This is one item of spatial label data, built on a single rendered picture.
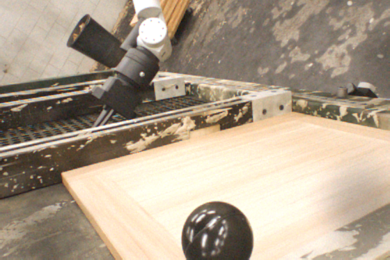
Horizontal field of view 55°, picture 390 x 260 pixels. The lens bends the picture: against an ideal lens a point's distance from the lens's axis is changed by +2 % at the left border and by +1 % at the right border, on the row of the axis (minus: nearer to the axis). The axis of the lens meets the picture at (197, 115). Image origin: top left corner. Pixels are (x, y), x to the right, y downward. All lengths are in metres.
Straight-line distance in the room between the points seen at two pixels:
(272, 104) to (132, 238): 0.56
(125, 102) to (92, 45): 4.15
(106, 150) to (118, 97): 0.20
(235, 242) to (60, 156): 0.54
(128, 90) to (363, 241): 0.64
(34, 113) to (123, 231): 0.81
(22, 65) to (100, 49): 1.31
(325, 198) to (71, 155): 0.43
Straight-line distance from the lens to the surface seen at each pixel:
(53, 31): 6.07
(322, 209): 0.50
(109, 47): 5.09
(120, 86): 0.88
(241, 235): 0.19
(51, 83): 2.08
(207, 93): 1.27
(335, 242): 0.39
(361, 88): 1.09
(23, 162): 0.69
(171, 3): 3.99
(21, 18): 6.00
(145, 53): 0.89
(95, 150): 0.71
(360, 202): 0.51
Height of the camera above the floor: 1.55
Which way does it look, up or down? 32 degrees down
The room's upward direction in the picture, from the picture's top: 57 degrees counter-clockwise
